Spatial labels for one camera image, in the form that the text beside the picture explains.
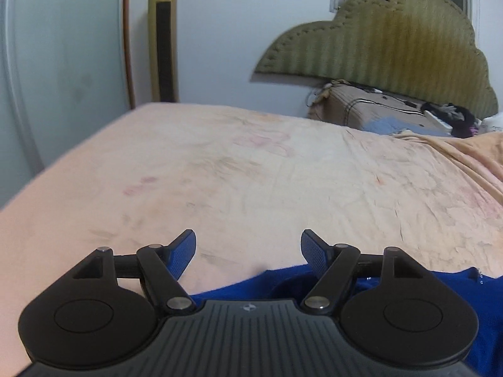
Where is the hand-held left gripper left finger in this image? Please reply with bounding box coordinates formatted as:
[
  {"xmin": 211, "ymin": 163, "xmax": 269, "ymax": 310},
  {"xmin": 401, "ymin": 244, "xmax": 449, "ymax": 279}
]
[{"xmin": 72, "ymin": 228, "xmax": 197, "ymax": 316}]

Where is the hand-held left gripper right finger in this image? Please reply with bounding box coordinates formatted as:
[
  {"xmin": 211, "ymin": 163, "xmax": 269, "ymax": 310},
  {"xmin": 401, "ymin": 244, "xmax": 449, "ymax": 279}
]
[{"xmin": 300, "ymin": 228, "xmax": 421, "ymax": 316}]

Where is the blue beaded sweater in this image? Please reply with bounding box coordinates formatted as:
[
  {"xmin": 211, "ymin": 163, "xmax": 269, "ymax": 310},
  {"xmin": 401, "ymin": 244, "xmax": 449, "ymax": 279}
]
[{"xmin": 190, "ymin": 265, "xmax": 503, "ymax": 377}]

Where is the dark clothes pile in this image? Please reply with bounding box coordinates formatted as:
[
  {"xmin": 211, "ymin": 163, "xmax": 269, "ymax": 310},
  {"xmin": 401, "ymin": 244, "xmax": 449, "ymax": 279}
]
[{"xmin": 422, "ymin": 101, "xmax": 482, "ymax": 138}]

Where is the bed with pink sheet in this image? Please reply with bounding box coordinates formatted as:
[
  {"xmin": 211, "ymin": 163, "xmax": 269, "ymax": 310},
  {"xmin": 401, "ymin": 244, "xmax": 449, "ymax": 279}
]
[{"xmin": 0, "ymin": 102, "xmax": 503, "ymax": 364}]

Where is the folded brown patterned blanket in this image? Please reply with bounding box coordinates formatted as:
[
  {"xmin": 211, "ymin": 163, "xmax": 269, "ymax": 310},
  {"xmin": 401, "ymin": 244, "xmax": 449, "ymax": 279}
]
[{"xmin": 310, "ymin": 80, "xmax": 453, "ymax": 137}]

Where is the peach blanket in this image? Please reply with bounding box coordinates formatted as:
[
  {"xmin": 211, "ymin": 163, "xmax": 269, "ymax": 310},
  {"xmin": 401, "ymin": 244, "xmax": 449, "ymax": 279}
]
[{"xmin": 393, "ymin": 131, "xmax": 503, "ymax": 194}]

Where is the gold tower fan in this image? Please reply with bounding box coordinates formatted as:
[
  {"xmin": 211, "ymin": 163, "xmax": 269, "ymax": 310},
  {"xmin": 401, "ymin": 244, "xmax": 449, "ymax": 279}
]
[{"xmin": 148, "ymin": 0, "xmax": 180, "ymax": 104}]

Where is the white printed quilt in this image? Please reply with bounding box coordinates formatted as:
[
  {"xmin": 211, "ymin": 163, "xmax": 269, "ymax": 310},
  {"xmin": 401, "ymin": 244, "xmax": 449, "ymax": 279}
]
[{"xmin": 483, "ymin": 113, "xmax": 503, "ymax": 139}]

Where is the green padded headboard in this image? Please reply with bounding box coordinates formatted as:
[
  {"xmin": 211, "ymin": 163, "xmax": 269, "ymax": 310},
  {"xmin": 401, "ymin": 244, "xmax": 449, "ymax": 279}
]
[{"xmin": 253, "ymin": 0, "xmax": 500, "ymax": 119}]

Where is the pale wardrobe door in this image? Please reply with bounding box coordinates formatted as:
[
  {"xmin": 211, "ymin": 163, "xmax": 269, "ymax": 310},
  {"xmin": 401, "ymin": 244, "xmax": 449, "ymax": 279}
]
[{"xmin": 0, "ymin": 0, "xmax": 133, "ymax": 205}]

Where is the curved wooden door frame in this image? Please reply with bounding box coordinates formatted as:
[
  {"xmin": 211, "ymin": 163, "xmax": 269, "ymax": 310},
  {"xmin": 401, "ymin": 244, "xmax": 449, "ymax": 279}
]
[{"xmin": 121, "ymin": 0, "xmax": 138, "ymax": 111}]

